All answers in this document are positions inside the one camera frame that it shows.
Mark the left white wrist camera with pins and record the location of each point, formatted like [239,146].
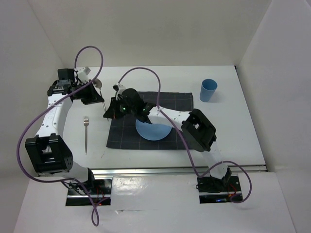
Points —
[82,75]

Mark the blue plastic cup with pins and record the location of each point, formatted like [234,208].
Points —
[208,87]

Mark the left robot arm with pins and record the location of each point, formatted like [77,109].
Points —
[48,152]

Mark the silver metal spoon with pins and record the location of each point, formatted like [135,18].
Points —
[98,84]

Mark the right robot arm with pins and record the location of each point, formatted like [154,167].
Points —
[163,121]

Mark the silver metal fork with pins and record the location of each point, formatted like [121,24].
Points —
[86,124]

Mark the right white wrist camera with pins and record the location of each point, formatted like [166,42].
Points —
[119,88]

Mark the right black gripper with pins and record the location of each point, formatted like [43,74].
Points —
[113,111]

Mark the aluminium table rail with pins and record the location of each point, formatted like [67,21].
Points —
[167,170]

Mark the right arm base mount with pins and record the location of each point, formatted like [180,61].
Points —
[211,191]

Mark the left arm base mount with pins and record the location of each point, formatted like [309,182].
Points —
[100,193]

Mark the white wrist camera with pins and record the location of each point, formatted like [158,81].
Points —
[119,88]
[82,75]

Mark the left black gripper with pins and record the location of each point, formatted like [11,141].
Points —
[94,97]

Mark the blue plastic plate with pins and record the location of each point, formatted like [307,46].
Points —
[152,132]

